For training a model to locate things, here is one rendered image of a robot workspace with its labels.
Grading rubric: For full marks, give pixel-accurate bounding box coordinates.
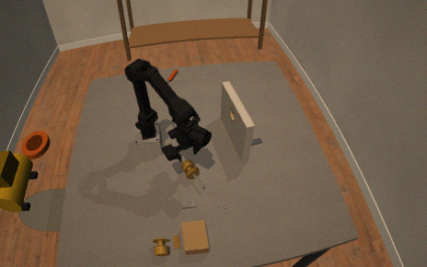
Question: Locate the brass door knob with spindle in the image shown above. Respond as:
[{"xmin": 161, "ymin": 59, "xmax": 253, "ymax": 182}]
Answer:
[{"xmin": 181, "ymin": 160, "xmax": 204, "ymax": 186}]

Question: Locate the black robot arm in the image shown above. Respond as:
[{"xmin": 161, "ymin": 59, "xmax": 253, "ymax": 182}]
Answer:
[{"xmin": 124, "ymin": 59, "xmax": 212, "ymax": 146}]

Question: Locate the orange-handled screwdriver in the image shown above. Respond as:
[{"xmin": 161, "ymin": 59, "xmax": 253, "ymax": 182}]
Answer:
[{"xmin": 167, "ymin": 69, "xmax": 178, "ymax": 83}]

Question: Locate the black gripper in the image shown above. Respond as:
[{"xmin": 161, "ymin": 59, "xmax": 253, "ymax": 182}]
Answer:
[{"xmin": 162, "ymin": 136, "xmax": 202, "ymax": 162}]

